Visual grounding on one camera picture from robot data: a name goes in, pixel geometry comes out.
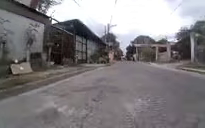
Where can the grey concrete road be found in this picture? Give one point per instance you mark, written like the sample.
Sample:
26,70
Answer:
123,86

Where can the utility pole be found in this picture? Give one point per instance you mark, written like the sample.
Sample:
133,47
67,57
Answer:
107,33

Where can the dark shed building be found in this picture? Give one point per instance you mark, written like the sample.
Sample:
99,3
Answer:
73,40

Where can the concrete gate frame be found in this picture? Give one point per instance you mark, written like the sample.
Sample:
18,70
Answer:
156,45

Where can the grey concrete pavement with kerb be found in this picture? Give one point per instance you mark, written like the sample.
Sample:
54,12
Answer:
193,69
40,77

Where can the white walled building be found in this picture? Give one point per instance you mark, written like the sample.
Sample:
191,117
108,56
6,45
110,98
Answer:
13,36

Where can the pale flat slab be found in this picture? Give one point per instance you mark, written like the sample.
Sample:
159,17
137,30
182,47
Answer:
21,68

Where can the pale concrete post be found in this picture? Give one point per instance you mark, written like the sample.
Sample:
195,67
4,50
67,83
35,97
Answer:
192,48

